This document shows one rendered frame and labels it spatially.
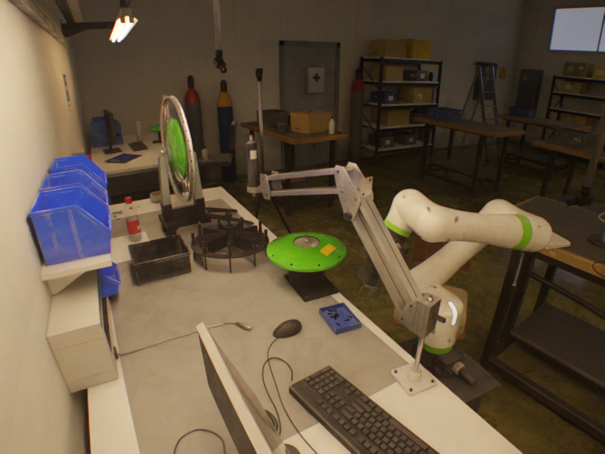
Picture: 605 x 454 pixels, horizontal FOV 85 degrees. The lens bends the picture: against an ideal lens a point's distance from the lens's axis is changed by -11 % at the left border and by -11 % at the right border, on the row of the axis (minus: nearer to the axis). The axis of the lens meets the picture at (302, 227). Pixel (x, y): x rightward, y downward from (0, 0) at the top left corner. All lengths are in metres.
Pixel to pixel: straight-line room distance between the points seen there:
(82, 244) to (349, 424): 0.89
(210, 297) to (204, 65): 4.79
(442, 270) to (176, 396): 0.95
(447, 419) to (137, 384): 0.86
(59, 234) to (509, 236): 1.32
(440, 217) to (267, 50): 5.46
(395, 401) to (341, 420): 0.18
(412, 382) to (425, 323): 0.22
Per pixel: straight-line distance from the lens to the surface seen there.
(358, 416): 1.01
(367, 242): 1.01
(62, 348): 1.14
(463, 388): 1.34
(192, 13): 5.95
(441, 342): 1.30
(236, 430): 0.66
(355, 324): 1.28
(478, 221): 1.15
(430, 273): 1.37
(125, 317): 1.46
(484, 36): 9.77
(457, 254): 1.39
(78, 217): 1.17
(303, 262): 1.34
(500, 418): 2.41
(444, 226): 1.05
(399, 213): 1.14
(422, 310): 0.97
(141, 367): 1.24
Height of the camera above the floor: 1.74
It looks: 24 degrees down
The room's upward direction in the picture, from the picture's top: straight up
